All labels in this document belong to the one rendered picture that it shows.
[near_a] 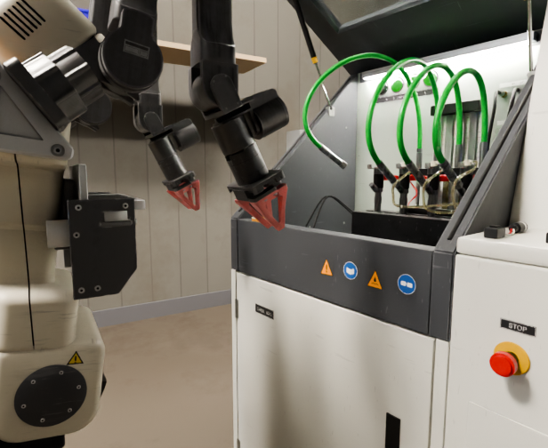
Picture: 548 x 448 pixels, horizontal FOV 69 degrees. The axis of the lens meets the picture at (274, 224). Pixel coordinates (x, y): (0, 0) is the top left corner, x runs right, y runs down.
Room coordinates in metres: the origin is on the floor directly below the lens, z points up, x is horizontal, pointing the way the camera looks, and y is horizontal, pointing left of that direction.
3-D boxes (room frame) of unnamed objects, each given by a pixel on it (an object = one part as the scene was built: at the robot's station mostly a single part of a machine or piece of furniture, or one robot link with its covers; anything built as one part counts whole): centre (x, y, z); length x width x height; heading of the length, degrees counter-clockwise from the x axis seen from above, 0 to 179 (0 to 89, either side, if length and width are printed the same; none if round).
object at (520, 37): (1.27, -0.49, 1.43); 0.54 x 0.03 x 0.02; 39
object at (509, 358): (0.57, -0.36, 0.80); 0.05 x 0.04 x 0.05; 39
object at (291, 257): (0.95, -0.10, 0.87); 0.62 x 0.04 x 0.16; 39
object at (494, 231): (0.68, -0.40, 0.99); 0.12 x 0.02 x 0.02; 126
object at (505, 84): (1.08, -0.64, 1.20); 0.13 x 0.03 x 0.31; 39
